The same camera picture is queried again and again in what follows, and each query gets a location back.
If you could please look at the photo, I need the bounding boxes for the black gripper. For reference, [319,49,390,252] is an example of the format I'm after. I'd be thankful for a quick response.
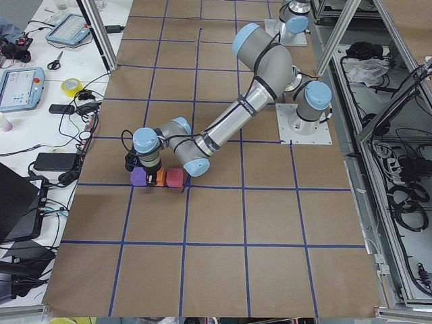
[141,161,161,186]

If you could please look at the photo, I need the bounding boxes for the orange foam cube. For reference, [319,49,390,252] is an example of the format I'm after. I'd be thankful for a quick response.
[155,167,166,187]

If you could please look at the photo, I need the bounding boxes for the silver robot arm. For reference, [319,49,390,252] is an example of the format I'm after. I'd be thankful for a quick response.
[279,0,311,35]
[132,23,332,186]

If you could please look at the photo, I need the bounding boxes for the purple foam cube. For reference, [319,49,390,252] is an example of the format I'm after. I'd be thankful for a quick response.
[130,167,147,187]

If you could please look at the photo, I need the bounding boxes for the pink foam cube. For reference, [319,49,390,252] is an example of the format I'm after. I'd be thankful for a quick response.
[165,168,184,188]

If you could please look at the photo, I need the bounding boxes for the black power brick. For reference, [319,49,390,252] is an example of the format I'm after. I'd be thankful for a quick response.
[33,153,77,171]

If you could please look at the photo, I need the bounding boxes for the yellow tape roll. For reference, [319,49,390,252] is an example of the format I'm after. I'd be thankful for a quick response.
[61,78,84,98]

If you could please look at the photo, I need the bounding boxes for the black laptop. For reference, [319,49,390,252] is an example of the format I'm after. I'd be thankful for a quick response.
[1,164,48,244]

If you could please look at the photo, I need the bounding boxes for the black scissors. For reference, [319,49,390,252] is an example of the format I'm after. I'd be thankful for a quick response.
[47,51,63,71]

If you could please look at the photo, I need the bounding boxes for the blue teach pendant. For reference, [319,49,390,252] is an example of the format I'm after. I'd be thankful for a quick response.
[1,67,45,113]
[45,13,90,47]

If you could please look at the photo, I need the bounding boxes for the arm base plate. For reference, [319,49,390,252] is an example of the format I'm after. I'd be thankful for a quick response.
[264,16,308,47]
[275,103,332,145]

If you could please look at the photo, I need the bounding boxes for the aluminium frame post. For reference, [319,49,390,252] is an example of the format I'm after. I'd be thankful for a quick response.
[76,0,118,73]

